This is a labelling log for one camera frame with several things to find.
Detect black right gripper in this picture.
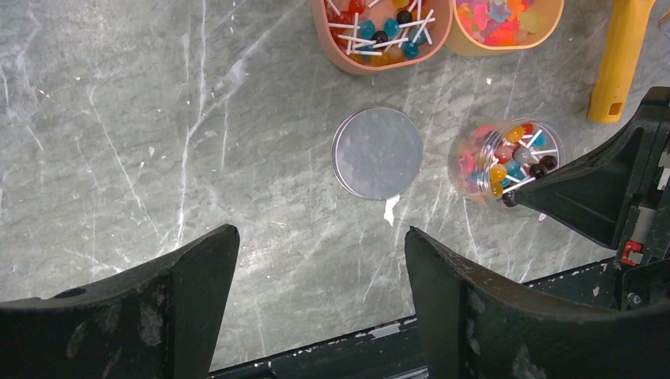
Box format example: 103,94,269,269
514,87,669,267

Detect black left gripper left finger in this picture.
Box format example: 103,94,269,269
1,224,240,378

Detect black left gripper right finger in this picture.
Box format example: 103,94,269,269
405,227,669,378

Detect clear plastic jar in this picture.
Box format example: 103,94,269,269
449,118,567,216

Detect yellow plastic scoop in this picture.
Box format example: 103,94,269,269
588,0,655,123

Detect yellow oval gummy tray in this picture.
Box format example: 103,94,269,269
445,0,564,57

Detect pink oval lollipop tray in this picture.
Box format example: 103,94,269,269
311,0,455,75

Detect white sticker scrap on table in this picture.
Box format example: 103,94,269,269
383,195,400,227

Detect round metal jar lid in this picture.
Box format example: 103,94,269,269
330,106,423,201

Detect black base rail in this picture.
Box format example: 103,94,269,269
209,256,629,379

